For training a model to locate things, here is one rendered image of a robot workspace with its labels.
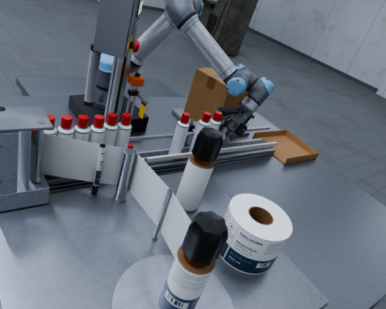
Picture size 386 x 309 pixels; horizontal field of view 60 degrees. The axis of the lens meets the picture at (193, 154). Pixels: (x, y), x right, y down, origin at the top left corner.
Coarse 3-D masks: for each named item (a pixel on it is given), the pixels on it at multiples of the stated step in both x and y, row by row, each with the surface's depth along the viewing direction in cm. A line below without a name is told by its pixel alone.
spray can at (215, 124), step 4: (216, 112) 141; (220, 112) 142; (216, 116) 141; (220, 116) 141; (212, 120) 143; (216, 120) 142; (212, 124) 142; (216, 124) 142; (220, 124) 143; (216, 128) 143
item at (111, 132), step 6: (108, 114) 112; (114, 114) 113; (108, 120) 112; (114, 120) 113; (108, 126) 113; (114, 126) 114; (108, 132) 114; (114, 132) 115; (108, 138) 115; (114, 138) 116; (108, 144) 116; (114, 144) 118
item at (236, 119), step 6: (234, 114) 150; (240, 114) 148; (246, 114) 146; (228, 120) 148; (234, 120) 146; (240, 120) 146; (246, 120) 146; (228, 126) 148; (234, 126) 146; (240, 126) 145; (234, 132) 151; (240, 132) 148
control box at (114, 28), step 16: (112, 0) 93; (128, 0) 93; (112, 16) 95; (128, 16) 95; (96, 32) 98; (112, 32) 97; (128, 32) 98; (96, 48) 100; (112, 48) 100; (128, 48) 101
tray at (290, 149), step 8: (256, 136) 192; (264, 136) 197; (272, 136) 202; (280, 136) 205; (288, 136) 207; (296, 136) 203; (280, 144) 195; (288, 144) 199; (296, 144) 202; (304, 144) 199; (280, 152) 186; (288, 152) 189; (296, 152) 192; (304, 152) 196; (312, 152) 195; (280, 160) 178; (288, 160) 175; (296, 160) 181; (304, 160) 186
